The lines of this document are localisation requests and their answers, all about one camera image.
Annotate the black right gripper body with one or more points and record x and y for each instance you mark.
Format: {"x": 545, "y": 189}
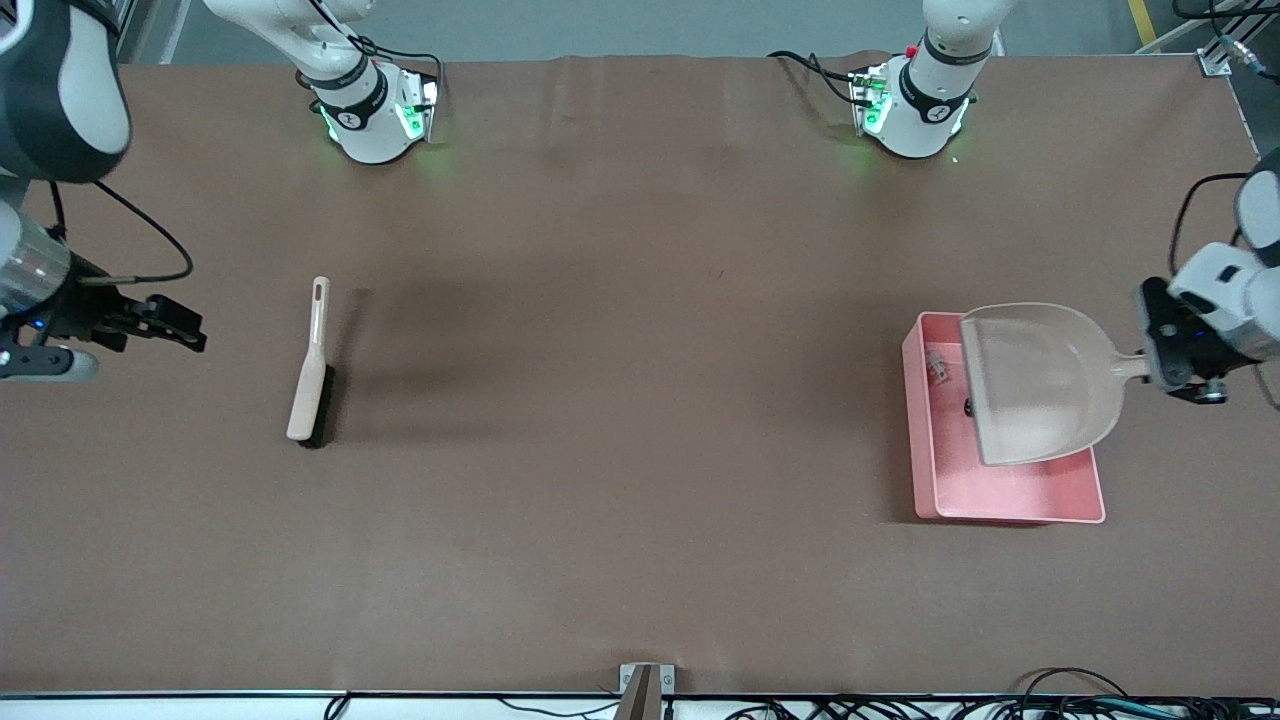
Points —
{"x": 82, "y": 311}

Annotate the beige brush with black bristles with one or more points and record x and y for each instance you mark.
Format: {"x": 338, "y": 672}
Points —
{"x": 308, "y": 390}

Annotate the beige plastic dustpan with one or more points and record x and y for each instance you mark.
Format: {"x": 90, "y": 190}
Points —
{"x": 1040, "y": 385}

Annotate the white green switch component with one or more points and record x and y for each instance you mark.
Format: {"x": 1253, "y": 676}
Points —
{"x": 938, "y": 366}

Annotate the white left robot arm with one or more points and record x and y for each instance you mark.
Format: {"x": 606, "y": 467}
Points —
{"x": 925, "y": 120}

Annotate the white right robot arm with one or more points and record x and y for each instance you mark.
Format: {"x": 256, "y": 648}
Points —
{"x": 370, "y": 130}

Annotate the pink plastic bin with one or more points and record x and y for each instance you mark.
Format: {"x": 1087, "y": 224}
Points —
{"x": 1000, "y": 495}

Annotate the aluminium frame post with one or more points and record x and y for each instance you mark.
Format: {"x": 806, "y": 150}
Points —
{"x": 1225, "y": 55}
{"x": 122, "y": 15}

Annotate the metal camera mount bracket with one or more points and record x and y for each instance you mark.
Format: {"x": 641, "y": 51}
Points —
{"x": 645, "y": 690}

